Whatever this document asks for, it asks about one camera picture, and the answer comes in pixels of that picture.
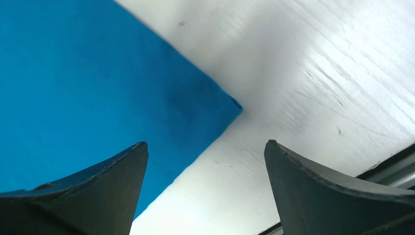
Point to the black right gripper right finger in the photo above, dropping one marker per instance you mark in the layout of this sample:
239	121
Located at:
337	207

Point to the blue polo shirt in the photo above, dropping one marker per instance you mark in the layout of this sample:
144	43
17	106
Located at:
82	80

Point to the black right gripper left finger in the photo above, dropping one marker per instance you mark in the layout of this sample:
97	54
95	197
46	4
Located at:
98	200

